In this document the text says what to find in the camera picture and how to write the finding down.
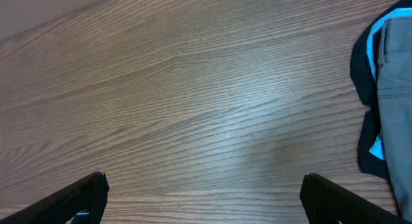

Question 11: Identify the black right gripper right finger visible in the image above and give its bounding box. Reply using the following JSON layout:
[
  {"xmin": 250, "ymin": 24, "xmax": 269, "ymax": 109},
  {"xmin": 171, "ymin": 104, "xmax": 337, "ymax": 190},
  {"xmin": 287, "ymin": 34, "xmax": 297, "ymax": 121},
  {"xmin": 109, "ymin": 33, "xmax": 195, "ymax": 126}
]
[{"xmin": 299, "ymin": 173, "xmax": 409, "ymax": 224}]

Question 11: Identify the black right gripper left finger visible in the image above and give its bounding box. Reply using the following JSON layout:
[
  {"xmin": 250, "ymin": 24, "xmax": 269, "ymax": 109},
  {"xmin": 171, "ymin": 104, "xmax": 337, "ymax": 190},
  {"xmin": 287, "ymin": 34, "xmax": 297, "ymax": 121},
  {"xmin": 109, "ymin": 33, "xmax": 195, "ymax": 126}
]
[{"xmin": 1, "ymin": 171, "xmax": 109, "ymax": 224}]

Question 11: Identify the black folded garment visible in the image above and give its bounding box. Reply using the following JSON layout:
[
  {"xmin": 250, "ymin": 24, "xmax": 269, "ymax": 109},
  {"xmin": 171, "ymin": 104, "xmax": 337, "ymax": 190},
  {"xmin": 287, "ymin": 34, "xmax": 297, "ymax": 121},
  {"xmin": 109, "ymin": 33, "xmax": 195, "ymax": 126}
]
[{"xmin": 350, "ymin": 0, "xmax": 411, "ymax": 180}]

